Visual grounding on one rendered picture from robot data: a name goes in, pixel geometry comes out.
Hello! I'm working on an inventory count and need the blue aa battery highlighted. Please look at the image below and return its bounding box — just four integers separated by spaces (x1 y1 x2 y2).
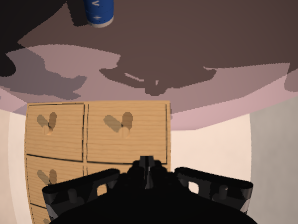
83 0 114 28

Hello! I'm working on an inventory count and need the small brown chest of drawers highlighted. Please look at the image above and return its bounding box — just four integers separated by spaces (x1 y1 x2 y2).
24 100 171 224

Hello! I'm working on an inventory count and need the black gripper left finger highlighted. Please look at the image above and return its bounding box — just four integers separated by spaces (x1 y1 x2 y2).
42 156 148 221

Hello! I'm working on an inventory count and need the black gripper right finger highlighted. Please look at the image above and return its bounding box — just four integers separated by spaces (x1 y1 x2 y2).
147 156 253 214

